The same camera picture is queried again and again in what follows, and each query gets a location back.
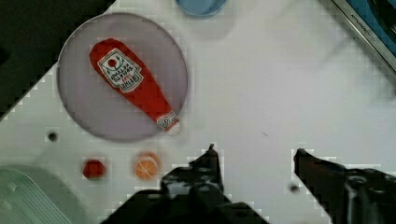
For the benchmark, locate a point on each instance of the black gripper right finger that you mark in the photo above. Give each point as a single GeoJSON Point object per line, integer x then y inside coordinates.
{"type": "Point", "coordinates": [349, 196]}

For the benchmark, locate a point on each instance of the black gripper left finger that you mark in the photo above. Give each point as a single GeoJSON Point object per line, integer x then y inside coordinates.
{"type": "Point", "coordinates": [202, 171]}

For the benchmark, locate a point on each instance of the red ketchup bottle toy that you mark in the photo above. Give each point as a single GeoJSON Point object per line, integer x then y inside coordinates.
{"type": "Point", "coordinates": [125, 72]}

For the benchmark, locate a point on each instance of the grey round plate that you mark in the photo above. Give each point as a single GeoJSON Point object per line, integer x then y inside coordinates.
{"type": "Point", "coordinates": [93, 104]}

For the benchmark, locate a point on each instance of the orange slice toy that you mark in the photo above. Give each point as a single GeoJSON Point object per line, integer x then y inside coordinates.
{"type": "Point", "coordinates": [146, 166]}

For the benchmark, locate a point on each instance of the red tomato toy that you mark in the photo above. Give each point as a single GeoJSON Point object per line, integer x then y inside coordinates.
{"type": "Point", "coordinates": [94, 169]}

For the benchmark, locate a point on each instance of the blue bowl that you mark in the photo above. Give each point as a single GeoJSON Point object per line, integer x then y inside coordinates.
{"type": "Point", "coordinates": [201, 8]}

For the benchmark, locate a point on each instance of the green perforated basket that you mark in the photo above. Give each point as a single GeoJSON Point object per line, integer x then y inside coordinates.
{"type": "Point", "coordinates": [24, 202]}

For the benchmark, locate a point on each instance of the black toaster oven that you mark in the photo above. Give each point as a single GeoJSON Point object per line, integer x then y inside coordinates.
{"type": "Point", "coordinates": [374, 21]}

